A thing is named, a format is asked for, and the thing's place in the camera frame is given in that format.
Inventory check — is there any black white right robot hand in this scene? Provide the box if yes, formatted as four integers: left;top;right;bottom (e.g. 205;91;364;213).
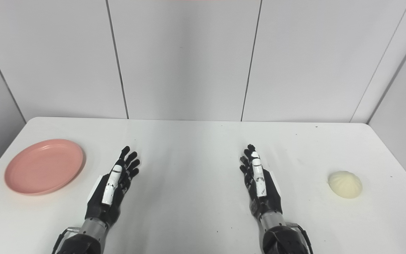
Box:
239;144;283;221

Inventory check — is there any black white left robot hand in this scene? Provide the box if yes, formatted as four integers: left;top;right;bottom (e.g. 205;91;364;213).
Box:
85;145;141;226

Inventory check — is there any pink round plate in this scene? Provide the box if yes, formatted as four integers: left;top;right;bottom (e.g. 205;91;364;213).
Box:
4;139;85;195

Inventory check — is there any cream steamed bun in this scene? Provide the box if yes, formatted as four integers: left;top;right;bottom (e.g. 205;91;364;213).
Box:
328;171;363;199

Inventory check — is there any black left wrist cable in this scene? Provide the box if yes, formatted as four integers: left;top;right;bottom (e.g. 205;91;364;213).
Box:
51;227;81;254

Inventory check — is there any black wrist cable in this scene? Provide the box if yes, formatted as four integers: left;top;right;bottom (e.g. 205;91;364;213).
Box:
51;227;81;254
287;222;314;254

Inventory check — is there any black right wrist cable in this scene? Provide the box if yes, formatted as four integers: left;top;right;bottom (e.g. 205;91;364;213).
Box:
287;222;314;254

